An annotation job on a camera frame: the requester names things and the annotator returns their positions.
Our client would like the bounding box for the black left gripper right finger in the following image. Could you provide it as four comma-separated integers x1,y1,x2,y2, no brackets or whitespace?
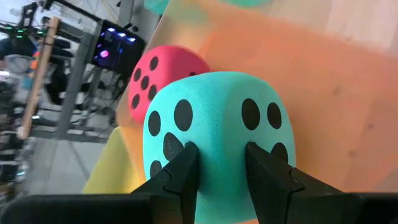
245,141,398,224

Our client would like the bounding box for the wooden post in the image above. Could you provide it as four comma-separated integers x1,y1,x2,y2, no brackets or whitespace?
17,17,60,140

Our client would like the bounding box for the orange translucent plastic bin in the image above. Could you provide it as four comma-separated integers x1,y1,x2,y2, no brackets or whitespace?
115,0,398,224

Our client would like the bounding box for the black computer with purple lights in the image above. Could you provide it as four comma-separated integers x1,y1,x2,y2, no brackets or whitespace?
92,19,146,78

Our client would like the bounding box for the yellow translucent plastic bin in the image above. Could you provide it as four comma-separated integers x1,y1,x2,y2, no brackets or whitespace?
81,126,147,195

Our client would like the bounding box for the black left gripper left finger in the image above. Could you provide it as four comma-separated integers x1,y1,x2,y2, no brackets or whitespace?
0,141,200,224

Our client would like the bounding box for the teal foam die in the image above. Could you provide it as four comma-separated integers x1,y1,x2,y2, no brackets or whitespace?
142,71,297,224

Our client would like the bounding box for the grey metal table leg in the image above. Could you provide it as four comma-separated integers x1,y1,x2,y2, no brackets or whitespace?
55,21,105,140

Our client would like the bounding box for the red foam die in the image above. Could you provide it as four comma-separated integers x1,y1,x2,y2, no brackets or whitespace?
127,44,211,126

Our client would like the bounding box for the teal translucent plastic bin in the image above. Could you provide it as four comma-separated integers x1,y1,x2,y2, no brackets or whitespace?
144,0,273,15

